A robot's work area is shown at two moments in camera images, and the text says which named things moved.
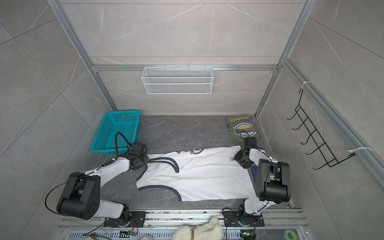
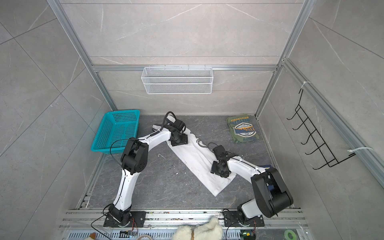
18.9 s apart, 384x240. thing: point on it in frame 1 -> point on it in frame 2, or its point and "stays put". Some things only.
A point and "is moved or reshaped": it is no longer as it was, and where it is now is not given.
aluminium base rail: x=161 y=225 stays put
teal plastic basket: x=126 y=122 stays put
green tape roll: x=289 y=234 stays put
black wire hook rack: x=331 y=160 stays put
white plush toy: x=211 y=230 stays put
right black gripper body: x=243 y=160 -> x=216 y=168
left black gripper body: x=144 y=159 -> x=182 y=139
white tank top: x=208 y=174 is moved or reshaped
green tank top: x=241 y=127 stays put
